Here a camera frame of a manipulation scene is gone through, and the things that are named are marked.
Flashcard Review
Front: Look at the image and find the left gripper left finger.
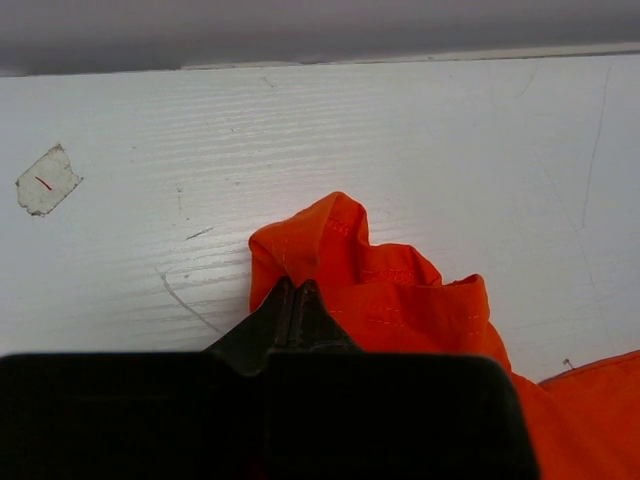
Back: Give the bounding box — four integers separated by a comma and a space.
1, 278, 295, 479

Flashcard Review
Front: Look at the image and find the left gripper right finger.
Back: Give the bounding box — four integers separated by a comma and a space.
262, 281, 540, 479

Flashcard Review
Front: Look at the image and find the orange t shirt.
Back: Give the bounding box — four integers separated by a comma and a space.
249, 192, 639, 479

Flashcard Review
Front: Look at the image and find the torn white tape sticker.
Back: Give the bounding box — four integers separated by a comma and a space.
15, 144, 84, 217

